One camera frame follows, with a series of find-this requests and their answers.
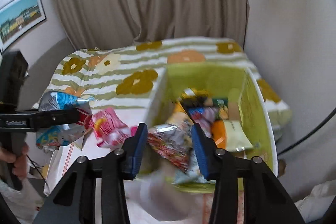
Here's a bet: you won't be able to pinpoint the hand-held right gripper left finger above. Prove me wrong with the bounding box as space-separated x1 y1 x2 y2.
33 123 148 224

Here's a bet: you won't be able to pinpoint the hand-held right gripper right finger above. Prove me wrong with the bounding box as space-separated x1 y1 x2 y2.
191 124 306 224

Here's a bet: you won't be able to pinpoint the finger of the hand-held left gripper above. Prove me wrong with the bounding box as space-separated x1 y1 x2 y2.
30 108 80 133

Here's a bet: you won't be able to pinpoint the light blue snack packet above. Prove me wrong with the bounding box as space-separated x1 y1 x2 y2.
35 91 93 150

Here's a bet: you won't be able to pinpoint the red patterned snack packet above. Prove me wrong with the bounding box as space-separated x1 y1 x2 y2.
147 123 201 174

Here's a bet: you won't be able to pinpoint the pink snack packet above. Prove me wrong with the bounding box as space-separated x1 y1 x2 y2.
89 108 138 149

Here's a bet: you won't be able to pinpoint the pile of snack packets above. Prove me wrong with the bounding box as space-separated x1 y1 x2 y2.
168 88 260 185

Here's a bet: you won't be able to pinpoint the green cardboard box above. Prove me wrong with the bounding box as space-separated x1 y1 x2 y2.
146 61 279 193

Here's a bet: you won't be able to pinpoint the person's left hand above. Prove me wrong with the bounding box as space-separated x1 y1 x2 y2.
0 143 29 180

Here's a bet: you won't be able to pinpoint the grey padded headboard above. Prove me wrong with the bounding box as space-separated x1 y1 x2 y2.
25 38 78 111

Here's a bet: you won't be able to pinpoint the white tablecloth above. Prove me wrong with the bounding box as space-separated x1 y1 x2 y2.
43 109 216 224

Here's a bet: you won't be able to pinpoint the floral striped blanket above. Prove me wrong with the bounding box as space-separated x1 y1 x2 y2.
31 36 293 135

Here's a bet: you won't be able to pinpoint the white plastic bag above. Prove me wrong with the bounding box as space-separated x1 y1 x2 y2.
0 179 45 224

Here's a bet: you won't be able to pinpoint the white hanging clothes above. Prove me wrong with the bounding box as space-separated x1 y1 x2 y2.
294 179 336 222

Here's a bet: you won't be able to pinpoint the black clothes rack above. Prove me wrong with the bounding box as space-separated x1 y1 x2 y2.
277 107 336 156

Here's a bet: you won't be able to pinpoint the framed wall poster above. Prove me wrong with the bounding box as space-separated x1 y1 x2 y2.
0 0 47 54

